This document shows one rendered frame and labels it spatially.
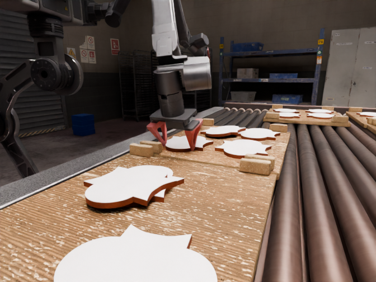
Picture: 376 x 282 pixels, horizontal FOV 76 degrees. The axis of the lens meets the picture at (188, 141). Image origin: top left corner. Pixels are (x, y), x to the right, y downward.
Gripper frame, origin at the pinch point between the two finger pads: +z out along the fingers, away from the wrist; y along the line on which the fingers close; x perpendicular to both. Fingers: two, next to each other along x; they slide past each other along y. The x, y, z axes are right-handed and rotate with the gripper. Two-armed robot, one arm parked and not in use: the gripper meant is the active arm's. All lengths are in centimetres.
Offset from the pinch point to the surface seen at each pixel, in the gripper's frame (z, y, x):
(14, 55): 8, 457, -225
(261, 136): 5.6, -17.6, -18.9
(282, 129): 9.4, -22.4, -32.4
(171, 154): -0.2, -0.7, 4.9
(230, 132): 4.4, -8.7, -17.6
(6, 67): 26, 458, -204
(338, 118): 17, -41, -62
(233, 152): 0.3, -14.7, -0.6
